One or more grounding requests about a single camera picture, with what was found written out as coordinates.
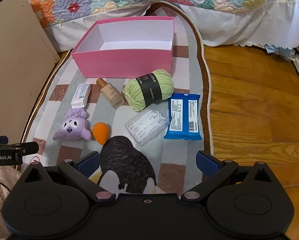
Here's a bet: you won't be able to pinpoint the orange makeup sponge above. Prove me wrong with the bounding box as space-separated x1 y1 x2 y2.
92 122 110 145

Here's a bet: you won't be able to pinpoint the purple plush toy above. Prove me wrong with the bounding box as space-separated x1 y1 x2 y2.
53 108 91 140

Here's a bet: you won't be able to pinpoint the blue wet wipes pack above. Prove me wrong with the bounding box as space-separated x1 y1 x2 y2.
164 93 202 141

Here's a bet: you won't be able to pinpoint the small white blue box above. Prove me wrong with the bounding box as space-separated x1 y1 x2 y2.
71 83 91 108

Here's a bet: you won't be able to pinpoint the clear floss pick box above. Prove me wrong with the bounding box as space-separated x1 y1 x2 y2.
124 105 170 146

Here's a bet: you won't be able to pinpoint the foundation bottle gold cap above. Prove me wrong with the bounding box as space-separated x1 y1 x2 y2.
96 78 124 109

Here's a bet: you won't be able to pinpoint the green yarn ball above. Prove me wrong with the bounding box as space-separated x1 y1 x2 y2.
122 69 175 112

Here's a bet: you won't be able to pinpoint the penguin pattern rug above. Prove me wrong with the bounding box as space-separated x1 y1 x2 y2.
21 3 214 194

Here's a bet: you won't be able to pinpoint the pink cardboard box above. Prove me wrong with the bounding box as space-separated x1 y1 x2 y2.
71 16 175 79

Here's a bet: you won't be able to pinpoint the papers under bed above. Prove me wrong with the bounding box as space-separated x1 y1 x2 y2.
262 45 299 75

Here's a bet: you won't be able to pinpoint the white bed skirt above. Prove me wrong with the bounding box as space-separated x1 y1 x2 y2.
44 0 299 52

